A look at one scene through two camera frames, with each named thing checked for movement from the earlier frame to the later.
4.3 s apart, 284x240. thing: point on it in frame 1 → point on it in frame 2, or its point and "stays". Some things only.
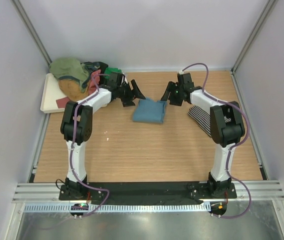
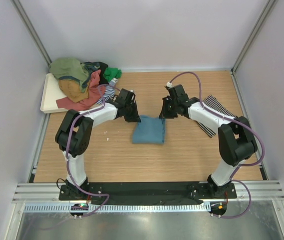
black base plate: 126,192 stays
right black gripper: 171,87 → 164,114
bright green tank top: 109,70 stays
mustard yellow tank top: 71,89 stays
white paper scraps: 107,138 stays
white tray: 52,91 stays
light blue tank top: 149,110 → 150,130
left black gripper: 129,101 → 135,117
